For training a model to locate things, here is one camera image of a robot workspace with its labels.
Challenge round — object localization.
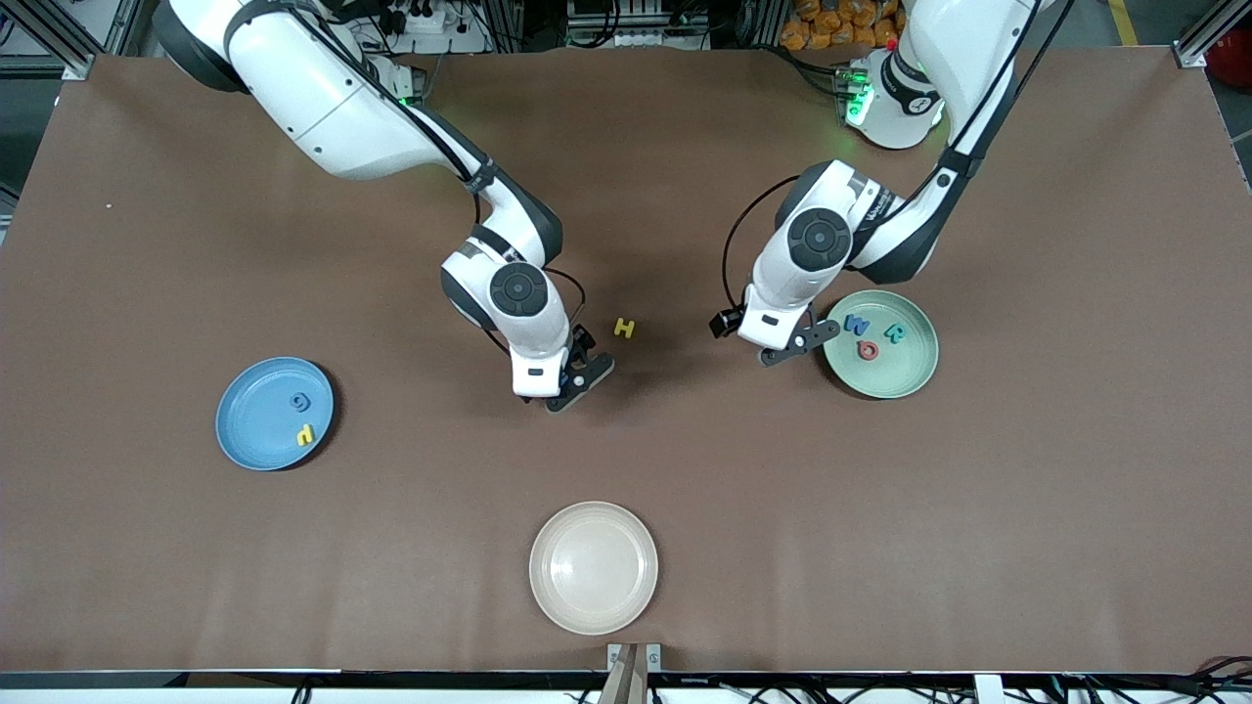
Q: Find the green plate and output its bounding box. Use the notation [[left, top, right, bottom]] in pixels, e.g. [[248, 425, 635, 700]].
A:
[[822, 289, 940, 400]]

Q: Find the beige plate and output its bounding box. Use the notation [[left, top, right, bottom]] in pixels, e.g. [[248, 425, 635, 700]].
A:
[[529, 501, 659, 637]]

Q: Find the brown table cover sheet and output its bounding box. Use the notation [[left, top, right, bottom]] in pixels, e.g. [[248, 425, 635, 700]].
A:
[[0, 47, 1252, 678]]

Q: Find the metal equipment rack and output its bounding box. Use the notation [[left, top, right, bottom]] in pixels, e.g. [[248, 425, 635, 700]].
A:
[[565, 0, 713, 52]]

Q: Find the orange packets pile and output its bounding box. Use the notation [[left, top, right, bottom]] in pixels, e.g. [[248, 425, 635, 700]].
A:
[[781, 0, 901, 52]]

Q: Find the blue plate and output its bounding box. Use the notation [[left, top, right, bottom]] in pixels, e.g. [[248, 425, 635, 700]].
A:
[[216, 356, 335, 472]]

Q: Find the white power strip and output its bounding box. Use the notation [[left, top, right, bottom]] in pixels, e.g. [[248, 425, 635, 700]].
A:
[[367, 0, 492, 56]]

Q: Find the red object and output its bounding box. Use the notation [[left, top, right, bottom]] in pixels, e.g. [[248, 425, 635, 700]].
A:
[[1206, 54, 1252, 94]]

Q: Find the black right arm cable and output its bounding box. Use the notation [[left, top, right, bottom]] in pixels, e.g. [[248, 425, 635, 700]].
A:
[[323, 39, 588, 355]]

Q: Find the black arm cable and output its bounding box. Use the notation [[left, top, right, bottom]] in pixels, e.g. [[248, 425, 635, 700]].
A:
[[323, 39, 588, 355], [722, 0, 1072, 312]]

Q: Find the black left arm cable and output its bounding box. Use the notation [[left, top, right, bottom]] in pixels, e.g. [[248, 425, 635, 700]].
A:
[[722, 0, 1072, 312]]

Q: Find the metal camera pole bracket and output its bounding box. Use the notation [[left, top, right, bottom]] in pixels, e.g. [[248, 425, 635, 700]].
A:
[[602, 642, 663, 704]]

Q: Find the aluminium frame post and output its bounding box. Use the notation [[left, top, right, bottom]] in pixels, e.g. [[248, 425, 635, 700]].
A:
[[1172, 0, 1252, 69], [0, 0, 157, 81]]

